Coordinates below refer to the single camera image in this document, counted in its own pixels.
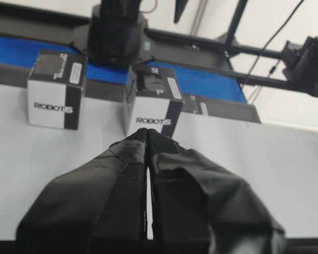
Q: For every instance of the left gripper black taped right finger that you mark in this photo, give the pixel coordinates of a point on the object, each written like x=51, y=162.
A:
x=201, y=207

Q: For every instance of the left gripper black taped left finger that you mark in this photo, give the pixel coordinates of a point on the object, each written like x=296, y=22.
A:
x=100, y=207

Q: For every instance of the black white robotis box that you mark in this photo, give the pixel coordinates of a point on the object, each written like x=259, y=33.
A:
x=152, y=99
x=56, y=86

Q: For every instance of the blue table mat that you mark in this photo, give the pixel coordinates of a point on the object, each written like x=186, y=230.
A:
x=23, y=53

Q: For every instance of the black metal frame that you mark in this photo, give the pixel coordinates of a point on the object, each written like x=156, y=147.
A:
x=228, y=53

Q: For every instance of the black camera on frame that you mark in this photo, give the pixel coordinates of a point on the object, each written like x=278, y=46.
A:
x=301, y=65

